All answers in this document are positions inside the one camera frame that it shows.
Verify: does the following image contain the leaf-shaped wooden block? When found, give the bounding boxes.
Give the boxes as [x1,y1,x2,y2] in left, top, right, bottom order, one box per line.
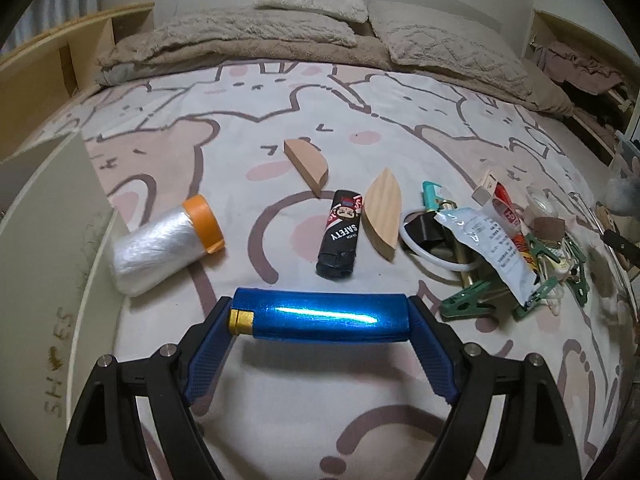
[362,168,403,262]

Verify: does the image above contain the white cardboard box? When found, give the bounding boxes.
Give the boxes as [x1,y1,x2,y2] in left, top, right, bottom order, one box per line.
[0,130,126,441]

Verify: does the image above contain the teal lighter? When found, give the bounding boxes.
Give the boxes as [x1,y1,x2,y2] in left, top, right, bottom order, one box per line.
[421,181,446,211]

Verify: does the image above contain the clear round lid container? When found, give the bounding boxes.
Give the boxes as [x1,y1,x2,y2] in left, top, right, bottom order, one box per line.
[525,187,558,218]

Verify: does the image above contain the pile of clothes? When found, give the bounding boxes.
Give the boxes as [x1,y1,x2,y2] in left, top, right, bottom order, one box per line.
[537,40,631,131]

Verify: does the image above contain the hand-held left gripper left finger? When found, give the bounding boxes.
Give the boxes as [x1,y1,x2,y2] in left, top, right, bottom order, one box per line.
[56,296,236,480]

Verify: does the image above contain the brown cylinder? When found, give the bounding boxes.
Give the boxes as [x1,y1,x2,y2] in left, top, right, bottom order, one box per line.
[532,216,566,241]

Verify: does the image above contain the half-round wooden block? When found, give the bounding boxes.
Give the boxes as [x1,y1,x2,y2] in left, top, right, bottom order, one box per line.
[283,138,330,197]

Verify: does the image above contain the thin white ring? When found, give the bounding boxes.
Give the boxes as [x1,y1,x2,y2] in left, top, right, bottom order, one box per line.
[399,207,483,270]

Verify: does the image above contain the masking film roll orange tape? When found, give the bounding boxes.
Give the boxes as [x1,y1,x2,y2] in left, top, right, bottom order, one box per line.
[111,195,226,297]

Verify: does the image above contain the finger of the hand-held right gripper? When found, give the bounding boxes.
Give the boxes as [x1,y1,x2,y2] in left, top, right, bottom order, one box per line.
[602,230,640,273]

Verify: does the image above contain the black clip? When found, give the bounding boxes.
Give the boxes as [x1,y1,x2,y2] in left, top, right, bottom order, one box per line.
[402,212,451,248]

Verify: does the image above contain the green clothespins pile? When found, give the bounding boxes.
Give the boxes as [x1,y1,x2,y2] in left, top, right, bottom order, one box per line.
[440,232,591,321]

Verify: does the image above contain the beige quilted blanket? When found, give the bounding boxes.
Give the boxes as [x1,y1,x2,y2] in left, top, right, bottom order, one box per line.
[95,7,576,118]

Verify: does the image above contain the clear plastic storage bin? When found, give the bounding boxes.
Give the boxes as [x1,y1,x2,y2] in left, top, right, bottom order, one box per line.
[607,130,640,181]

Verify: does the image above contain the blue metallic lighter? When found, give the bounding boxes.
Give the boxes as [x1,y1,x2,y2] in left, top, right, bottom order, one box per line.
[229,287,412,346]

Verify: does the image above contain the white printed sachet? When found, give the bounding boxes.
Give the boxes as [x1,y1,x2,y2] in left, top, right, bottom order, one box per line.
[434,207,538,308]

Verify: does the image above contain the wooden bedside shelf unit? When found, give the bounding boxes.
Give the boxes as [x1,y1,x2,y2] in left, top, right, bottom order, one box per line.
[0,2,156,161]

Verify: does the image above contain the grey-blue curtain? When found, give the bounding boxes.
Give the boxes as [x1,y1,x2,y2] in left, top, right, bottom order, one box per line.
[10,0,106,56]

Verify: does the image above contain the black printed lighter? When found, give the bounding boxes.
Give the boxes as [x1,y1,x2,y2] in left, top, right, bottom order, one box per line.
[316,190,364,281]

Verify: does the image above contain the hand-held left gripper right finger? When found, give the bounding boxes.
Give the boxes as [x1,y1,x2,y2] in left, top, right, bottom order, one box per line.
[407,294,583,480]

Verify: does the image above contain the cartoon animal printed bed sheet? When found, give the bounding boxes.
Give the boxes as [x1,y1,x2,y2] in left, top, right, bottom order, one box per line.
[75,57,631,480]

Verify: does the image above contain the large beige knitted pillow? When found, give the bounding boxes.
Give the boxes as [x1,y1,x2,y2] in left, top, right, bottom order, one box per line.
[367,0,531,98]

